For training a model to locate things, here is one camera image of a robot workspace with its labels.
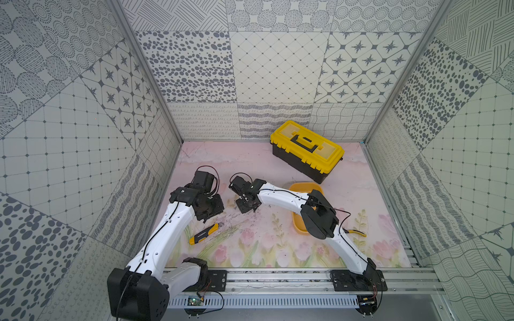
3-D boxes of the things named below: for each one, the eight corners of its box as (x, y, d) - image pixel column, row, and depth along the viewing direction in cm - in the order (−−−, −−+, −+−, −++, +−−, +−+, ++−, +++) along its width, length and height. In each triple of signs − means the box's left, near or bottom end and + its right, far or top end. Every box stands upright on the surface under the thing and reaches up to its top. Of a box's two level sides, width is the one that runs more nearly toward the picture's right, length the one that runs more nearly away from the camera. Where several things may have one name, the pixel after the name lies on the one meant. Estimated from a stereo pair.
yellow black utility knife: (192, 247, 84) (190, 245, 82) (189, 241, 85) (188, 239, 84) (220, 228, 89) (219, 226, 87) (217, 223, 91) (216, 221, 89)
